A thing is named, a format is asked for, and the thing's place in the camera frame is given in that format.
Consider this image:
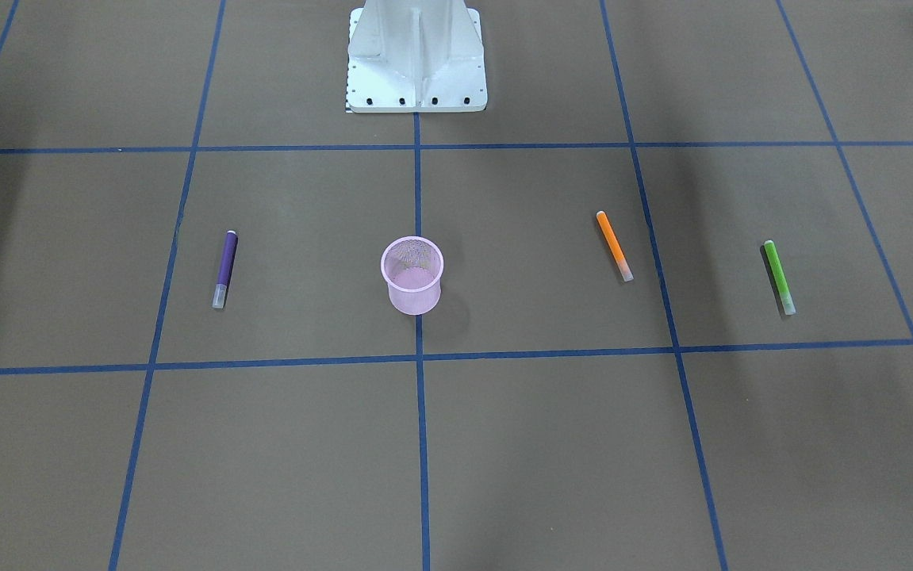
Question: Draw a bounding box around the purple marker pen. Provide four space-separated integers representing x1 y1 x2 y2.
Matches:
212 230 238 310

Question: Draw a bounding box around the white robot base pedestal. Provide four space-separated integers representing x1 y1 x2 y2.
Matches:
345 1 489 113

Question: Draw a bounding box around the pink mesh pen holder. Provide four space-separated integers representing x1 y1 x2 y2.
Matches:
379 236 445 316

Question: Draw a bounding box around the orange marker pen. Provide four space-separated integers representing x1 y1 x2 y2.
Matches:
595 210 634 282

